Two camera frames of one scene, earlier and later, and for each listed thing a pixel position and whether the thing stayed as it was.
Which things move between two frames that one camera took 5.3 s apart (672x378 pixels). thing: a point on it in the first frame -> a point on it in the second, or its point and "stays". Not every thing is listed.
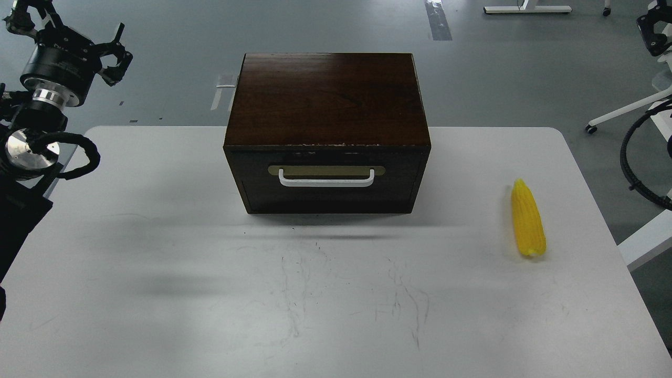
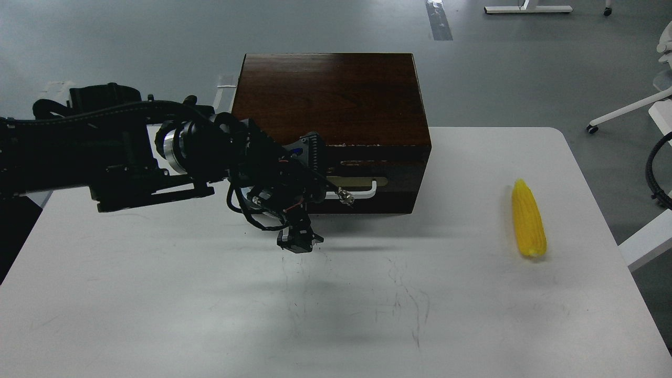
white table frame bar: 651,240 stays
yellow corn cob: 530,225 stays
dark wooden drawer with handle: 326,179 stays
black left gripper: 61,67 -> 272,186
